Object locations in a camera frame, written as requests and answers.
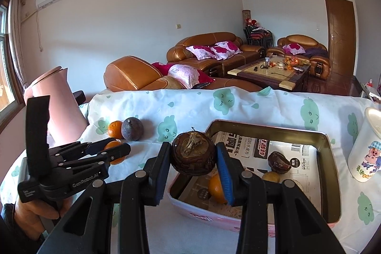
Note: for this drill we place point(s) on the purple passion fruit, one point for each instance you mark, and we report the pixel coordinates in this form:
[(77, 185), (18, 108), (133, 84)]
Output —
[(132, 129)]

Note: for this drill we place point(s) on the wooden coffee table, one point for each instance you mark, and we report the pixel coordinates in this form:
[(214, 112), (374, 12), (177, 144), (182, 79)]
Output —
[(280, 73)]

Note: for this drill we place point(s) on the dark brown mangosteen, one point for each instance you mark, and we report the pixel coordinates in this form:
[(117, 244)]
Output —
[(279, 163), (193, 153)]

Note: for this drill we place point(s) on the brown leather far armchair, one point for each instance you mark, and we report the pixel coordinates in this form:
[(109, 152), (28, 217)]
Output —
[(316, 54)]

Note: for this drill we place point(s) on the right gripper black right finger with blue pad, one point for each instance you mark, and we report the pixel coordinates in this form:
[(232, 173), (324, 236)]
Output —
[(299, 228)]

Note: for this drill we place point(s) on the white cartoon pig mug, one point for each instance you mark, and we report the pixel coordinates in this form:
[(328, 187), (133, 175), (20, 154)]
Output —
[(364, 158)]

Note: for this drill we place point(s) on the orange tangerine back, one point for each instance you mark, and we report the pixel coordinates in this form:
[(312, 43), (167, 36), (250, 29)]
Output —
[(114, 130)]

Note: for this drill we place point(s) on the window with frame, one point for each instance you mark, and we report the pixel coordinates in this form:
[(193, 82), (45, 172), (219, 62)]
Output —
[(11, 95)]

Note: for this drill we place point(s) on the magenta cushion far armchair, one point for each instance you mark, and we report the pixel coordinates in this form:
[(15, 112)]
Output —
[(293, 49)]

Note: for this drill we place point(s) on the magenta floral cushion right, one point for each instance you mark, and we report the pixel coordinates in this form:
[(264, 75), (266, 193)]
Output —
[(225, 50)]

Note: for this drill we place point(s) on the brown leather armchair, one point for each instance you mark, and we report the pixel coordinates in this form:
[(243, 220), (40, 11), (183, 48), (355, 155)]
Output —
[(316, 54), (132, 74)]

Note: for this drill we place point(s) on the magenta floral cushion left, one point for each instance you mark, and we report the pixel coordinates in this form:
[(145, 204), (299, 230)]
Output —
[(201, 52)]

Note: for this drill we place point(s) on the stacked dark chairs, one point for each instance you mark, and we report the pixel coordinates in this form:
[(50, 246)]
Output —
[(257, 36)]

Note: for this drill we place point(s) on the brown leather long sofa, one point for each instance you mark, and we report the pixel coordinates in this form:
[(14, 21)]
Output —
[(213, 67)]

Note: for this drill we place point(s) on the orange tangerine front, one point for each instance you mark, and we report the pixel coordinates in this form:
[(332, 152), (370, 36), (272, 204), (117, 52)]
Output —
[(109, 148)]

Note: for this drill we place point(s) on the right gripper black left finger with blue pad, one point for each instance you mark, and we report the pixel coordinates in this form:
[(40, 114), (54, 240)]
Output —
[(86, 227)]

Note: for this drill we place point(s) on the brown wooden door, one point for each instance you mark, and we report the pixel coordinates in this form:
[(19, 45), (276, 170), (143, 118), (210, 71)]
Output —
[(342, 36)]

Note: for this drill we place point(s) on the pink electric kettle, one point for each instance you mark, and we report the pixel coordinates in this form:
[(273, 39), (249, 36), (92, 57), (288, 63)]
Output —
[(67, 122)]

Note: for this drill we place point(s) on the pink metal tin tray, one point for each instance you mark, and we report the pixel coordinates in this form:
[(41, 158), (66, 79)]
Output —
[(309, 152)]

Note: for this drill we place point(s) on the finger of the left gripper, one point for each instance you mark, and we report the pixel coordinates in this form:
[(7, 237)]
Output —
[(80, 148), (102, 156)]

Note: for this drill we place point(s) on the magenta floral cushion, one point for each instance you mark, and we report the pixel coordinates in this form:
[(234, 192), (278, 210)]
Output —
[(201, 52), (225, 50)]

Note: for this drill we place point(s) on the pink floral pillow near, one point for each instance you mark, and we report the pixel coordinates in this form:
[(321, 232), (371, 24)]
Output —
[(186, 75)]

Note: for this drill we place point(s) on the person's left hand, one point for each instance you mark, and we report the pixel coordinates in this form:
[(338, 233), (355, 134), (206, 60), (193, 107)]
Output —
[(28, 215)]

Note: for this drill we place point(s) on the brown leather armchair near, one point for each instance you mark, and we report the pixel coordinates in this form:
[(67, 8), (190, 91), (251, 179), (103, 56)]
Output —
[(132, 74)]

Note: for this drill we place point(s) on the orange tangerine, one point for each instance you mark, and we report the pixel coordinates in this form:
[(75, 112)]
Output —
[(109, 148), (114, 130), (216, 190)]

